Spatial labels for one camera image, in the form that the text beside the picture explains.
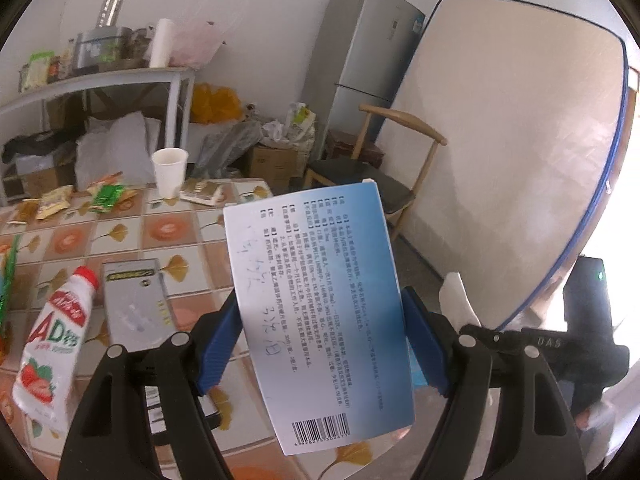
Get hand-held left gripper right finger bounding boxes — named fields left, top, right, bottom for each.
left=401, top=287, right=587, bottom=480

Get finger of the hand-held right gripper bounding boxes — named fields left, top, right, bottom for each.
left=457, top=324, right=526, bottom=350

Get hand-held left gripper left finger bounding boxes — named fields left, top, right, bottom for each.
left=58, top=292, right=243, bottom=480

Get blue-white medicine box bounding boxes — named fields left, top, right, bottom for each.
left=222, top=179, right=417, bottom=457

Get grey flat carton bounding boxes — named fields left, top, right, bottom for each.
left=102, top=258, right=177, bottom=357

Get small flat brown-white packet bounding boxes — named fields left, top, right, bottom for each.
left=179, top=178, right=224, bottom=207

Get white milk bottle red cap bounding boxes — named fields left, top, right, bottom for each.
left=12, top=265, right=104, bottom=437

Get white paper cup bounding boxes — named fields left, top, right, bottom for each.
left=151, top=147, right=190, bottom=200

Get wooden chair with dark seat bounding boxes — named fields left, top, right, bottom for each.
left=304, top=103, right=449, bottom=242

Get beige mattress with blue edge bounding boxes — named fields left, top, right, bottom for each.
left=389, top=0, right=629, bottom=332

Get green foil packet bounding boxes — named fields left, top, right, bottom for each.
left=89, top=183, right=127, bottom=216

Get cardboard box by fridge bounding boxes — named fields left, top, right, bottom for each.
left=246, top=144, right=307, bottom=192

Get clear plastic bags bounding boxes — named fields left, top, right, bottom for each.
left=191, top=119, right=262, bottom=179

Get beige packet with orange circle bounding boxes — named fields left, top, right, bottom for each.
left=86, top=171, right=124, bottom=197

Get dark brown stool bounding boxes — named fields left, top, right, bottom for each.
left=324, top=129, right=387, bottom=167

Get yellow snack packet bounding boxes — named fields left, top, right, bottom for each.
left=34, top=185, right=76, bottom=222

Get bright green wrapper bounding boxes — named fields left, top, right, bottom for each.
left=0, top=233, right=22, bottom=332

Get orange-brown snack packet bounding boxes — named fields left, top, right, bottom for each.
left=9, top=198, right=42, bottom=226

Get white plastic bag green print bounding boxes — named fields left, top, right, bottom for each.
left=286, top=101, right=318, bottom=142

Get cardboard box under desk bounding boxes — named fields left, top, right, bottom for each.
left=14, top=154, right=77, bottom=197

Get yellow plastic bag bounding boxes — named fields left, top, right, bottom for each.
left=191, top=83, right=244, bottom=124

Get black cloth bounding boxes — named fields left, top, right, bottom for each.
left=1, top=131, right=77, bottom=162

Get silver refrigerator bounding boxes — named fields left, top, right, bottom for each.
left=299, top=0, right=427, bottom=162

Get pink plastic bag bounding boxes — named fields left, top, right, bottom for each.
left=169, top=19, right=227, bottom=69

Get white paper towel roll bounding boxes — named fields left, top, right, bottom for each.
left=148, top=17, right=177, bottom=69

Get green snack bag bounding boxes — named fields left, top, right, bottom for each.
left=26, top=50, right=54, bottom=89

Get white metal-frame desk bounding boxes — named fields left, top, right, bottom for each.
left=0, top=65, right=197, bottom=202

